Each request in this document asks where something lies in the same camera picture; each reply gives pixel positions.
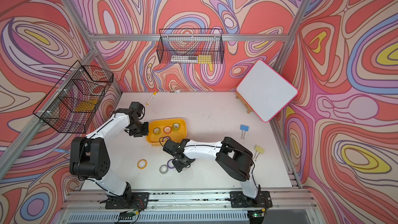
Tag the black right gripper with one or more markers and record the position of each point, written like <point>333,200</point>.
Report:
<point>178,166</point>

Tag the yellow plastic storage box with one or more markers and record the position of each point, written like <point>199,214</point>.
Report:
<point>156,140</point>

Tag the red tape roll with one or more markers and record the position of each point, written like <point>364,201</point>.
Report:
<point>167,129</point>

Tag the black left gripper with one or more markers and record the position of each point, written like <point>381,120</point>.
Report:
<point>145,131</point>

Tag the white board pink edge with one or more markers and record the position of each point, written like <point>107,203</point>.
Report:
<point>265,91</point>

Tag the blue cloth bundle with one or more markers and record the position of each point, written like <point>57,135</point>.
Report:
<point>62,151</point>

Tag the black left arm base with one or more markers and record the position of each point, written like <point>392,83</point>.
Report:
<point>128,200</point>

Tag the yellow item in back basket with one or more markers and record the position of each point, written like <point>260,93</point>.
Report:
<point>204,59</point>

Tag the black wire basket back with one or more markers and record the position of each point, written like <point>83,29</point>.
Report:
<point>183,46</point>

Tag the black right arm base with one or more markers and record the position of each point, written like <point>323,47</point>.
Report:
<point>239,200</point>

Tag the yellow block in basket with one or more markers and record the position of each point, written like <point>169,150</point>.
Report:
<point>88,106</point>

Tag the blue binder clip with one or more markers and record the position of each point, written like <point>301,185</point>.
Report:
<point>244,129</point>

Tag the black wire basket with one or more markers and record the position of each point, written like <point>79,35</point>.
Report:
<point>79,83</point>
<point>183,46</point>

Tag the yellow-green tape roll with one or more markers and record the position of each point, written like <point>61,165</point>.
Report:
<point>156,131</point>
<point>175,127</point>

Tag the yellow capped white marker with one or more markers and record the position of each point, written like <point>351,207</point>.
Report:
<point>151,98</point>

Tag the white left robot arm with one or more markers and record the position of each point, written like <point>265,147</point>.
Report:
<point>89,158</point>

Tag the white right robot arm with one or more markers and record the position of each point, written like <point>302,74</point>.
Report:
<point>236,160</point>

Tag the purple tape roll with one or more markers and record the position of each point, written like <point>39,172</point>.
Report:
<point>170,164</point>
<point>165,139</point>

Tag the black wire basket left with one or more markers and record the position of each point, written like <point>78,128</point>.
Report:
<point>79,83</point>

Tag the grey clear tape roll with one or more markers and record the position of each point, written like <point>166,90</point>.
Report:
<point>164,169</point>

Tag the orange tape roll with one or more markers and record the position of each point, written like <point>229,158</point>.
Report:
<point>142,164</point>

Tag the yellow sticky note pad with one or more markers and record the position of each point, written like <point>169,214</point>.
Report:
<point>259,149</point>

